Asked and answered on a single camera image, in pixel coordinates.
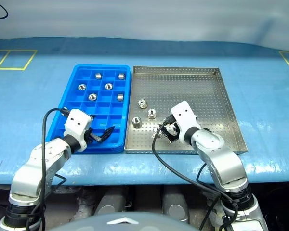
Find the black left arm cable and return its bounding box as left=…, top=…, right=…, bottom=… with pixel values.
left=26, top=107, right=71, bottom=231

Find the blue plastic table cover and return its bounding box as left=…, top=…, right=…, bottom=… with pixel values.
left=0, top=36, right=289, bottom=186

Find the grey rounded robot torso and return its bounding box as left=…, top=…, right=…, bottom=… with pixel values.
left=47, top=211, right=204, bottom=231

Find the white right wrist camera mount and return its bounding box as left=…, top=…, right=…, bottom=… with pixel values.
left=170, top=101, right=201, bottom=143

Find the grey rounded shape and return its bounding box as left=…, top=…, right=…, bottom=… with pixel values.
left=162, top=186, right=190, bottom=222
left=94, top=187, right=129, bottom=218

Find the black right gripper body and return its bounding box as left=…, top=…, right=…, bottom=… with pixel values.
left=167, top=122, right=182, bottom=143

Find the blue plastic compartment tray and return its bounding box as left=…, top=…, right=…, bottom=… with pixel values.
left=45, top=63, right=132, bottom=154

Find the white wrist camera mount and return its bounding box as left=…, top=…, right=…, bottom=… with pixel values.
left=170, top=101, right=201, bottom=143
left=63, top=108, right=92, bottom=154

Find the perforated metal tray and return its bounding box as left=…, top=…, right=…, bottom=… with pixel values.
left=123, top=65, right=248, bottom=155

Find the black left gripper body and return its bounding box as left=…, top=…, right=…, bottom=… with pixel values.
left=85, top=128, right=101, bottom=145

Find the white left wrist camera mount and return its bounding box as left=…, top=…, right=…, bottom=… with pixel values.
left=63, top=108, right=92, bottom=154

